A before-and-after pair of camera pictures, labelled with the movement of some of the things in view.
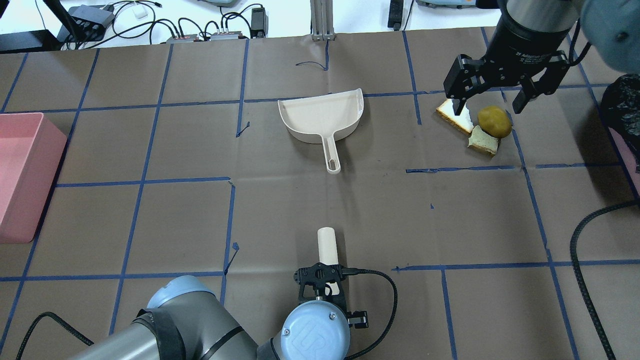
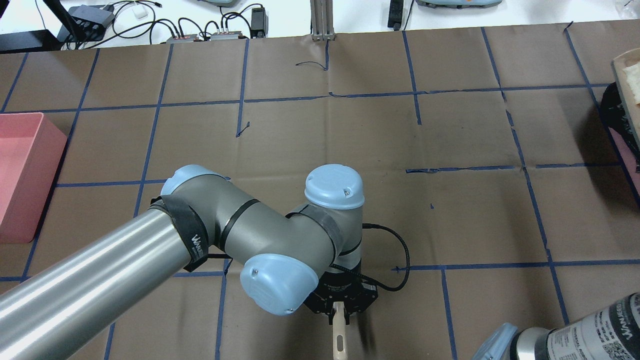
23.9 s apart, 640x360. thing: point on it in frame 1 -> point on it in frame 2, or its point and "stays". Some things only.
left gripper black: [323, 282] -> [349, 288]
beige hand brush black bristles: [328, 254] -> [339, 334]
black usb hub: [90, 21] stays
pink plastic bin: [31, 147] stays
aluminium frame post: [321, 12] stays
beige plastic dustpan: [324, 117] -> [626, 68]
